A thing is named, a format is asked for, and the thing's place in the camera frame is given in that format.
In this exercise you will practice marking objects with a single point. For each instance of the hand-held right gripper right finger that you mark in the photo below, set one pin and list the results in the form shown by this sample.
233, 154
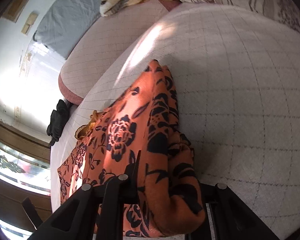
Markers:
220, 205

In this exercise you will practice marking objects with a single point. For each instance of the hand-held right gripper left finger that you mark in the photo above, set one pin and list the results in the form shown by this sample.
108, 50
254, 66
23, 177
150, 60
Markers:
133, 177

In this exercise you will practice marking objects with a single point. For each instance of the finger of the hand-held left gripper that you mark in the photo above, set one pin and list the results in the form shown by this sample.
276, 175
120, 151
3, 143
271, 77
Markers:
31, 212

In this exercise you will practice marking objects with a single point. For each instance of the orange floral garment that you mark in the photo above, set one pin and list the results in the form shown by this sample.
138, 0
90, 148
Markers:
130, 130

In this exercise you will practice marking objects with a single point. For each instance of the yellow lace cloth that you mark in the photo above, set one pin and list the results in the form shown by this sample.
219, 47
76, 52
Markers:
86, 130

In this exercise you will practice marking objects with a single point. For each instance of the black cloth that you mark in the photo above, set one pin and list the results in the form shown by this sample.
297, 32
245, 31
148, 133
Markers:
57, 122

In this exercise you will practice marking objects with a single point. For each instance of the white grid bed sheet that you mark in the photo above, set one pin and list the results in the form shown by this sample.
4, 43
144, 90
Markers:
240, 105

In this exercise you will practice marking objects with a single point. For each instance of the pink mattress with grid cover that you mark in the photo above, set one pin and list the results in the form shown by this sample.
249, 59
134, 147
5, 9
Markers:
102, 50

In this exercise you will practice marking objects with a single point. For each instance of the grey quilted cloth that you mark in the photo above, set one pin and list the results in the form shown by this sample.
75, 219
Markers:
67, 17

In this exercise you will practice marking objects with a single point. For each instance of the striped floral blanket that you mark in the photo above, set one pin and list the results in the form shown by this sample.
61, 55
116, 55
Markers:
265, 0

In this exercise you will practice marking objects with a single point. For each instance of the window with wooden frame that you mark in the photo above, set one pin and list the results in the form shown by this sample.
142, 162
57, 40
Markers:
10, 165

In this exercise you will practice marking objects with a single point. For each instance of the beige wall switch plate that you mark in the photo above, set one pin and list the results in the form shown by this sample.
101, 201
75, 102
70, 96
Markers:
29, 22

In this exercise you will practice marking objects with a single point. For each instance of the beige wall frame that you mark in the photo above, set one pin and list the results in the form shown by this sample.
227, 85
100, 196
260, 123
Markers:
17, 2

